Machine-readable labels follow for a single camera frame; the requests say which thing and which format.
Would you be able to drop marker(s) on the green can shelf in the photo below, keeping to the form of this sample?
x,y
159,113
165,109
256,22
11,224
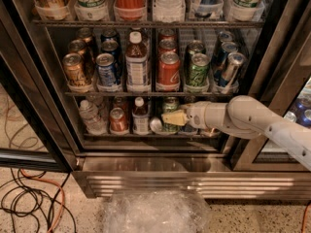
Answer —
x,y
194,47
170,105
198,70

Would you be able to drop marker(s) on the blue can middle shelf front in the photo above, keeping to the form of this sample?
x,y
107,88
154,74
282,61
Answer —
x,y
106,69

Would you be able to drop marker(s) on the blue can middle shelf rear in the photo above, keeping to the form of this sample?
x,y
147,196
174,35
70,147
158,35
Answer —
x,y
110,34

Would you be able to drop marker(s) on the red can bottom shelf rear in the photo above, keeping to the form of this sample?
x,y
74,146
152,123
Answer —
x,y
120,102

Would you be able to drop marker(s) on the green can bottom shelf front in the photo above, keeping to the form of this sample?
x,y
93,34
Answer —
x,y
170,105

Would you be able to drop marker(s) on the blue can bottom shelf front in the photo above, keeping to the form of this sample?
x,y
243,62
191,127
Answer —
x,y
188,130

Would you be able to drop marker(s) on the slim silver blue can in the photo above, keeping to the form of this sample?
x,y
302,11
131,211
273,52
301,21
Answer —
x,y
234,62
225,49
223,36

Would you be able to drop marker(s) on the tea bottle middle shelf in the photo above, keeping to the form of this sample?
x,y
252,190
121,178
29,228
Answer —
x,y
136,60

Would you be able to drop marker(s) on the silver can behind right door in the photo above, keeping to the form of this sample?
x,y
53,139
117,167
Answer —
x,y
290,116

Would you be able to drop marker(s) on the open glass fridge door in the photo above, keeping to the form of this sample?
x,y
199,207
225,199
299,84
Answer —
x,y
15,157

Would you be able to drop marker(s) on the blue can behind right door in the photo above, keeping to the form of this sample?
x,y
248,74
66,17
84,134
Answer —
x,y
304,118

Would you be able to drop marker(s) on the gold can middle shelf rear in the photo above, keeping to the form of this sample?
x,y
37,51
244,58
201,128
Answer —
x,y
87,35

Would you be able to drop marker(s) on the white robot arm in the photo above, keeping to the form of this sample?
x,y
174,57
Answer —
x,y
245,117

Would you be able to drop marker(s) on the blue can shelf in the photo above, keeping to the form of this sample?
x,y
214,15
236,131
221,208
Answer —
x,y
188,130
189,99
106,69
110,34
112,47

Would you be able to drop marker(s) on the red can shelf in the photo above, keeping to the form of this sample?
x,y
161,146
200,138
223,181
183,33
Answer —
x,y
118,121
120,102

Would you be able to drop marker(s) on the clear water bottle bottom shelf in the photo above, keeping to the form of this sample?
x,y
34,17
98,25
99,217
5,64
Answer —
x,y
93,121

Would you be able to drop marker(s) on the gold can middle shelf front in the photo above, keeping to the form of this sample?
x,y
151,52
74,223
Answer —
x,y
74,67

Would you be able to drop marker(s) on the green can middle shelf rear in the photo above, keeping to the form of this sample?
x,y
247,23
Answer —
x,y
194,47

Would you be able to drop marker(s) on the tea bottle bottom shelf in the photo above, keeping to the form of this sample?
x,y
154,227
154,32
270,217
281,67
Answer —
x,y
141,121

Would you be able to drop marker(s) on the clear plastic bag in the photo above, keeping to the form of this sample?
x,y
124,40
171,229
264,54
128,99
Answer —
x,y
162,211

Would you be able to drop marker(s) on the green can middle shelf front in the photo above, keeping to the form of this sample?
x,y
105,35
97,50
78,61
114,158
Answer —
x,y
198,70

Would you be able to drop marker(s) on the slim silver blue can rear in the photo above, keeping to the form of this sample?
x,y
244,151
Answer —
x,y
223,36

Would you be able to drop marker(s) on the red cola can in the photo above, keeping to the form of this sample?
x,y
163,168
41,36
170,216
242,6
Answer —
x,y
167,45
168,68
167,33

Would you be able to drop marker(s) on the red cola can middle front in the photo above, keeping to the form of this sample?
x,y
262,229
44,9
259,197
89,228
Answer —
x,y
168,68

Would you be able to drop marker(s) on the tea bottle shelf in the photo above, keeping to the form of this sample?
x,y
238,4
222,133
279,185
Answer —
x,y
141,121
136,60

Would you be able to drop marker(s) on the red cola can middle rear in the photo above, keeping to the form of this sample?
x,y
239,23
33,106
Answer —
x,y
167,33

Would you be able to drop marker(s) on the blue can bottom shelf rear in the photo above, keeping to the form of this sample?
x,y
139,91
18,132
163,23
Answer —
x,y
189,99

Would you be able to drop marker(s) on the gold can bottom shelf front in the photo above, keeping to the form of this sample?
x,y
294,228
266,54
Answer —
x,y
210,132

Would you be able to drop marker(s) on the red can bottom shelf front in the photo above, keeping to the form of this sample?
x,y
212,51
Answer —
x,y
118,121

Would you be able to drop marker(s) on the slim silver blue can front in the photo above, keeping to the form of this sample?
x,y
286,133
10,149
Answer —
x,y
234,62

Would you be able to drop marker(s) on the gold can shelf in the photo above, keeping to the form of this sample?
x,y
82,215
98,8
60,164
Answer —
x,y
79,46
74,67
210,132
87,35

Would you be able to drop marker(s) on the stainless steel fridge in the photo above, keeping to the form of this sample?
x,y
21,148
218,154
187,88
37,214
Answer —
x,y
223,167

